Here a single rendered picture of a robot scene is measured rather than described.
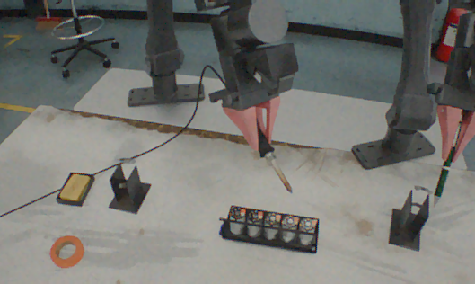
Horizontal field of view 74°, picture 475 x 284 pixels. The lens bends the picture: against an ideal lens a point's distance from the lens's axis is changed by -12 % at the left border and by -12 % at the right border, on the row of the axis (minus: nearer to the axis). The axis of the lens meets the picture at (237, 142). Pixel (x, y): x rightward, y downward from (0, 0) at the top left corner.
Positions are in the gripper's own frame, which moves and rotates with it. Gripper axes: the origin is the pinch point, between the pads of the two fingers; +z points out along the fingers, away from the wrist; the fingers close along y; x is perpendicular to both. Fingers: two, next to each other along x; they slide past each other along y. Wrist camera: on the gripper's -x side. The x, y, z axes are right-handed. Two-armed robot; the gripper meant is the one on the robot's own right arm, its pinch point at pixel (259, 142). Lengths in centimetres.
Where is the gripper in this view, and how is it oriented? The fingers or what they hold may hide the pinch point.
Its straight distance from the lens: 55.4
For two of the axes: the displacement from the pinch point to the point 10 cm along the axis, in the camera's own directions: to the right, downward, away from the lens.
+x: -4.8, -1.5, 8.7
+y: 8.4, -3.5, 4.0
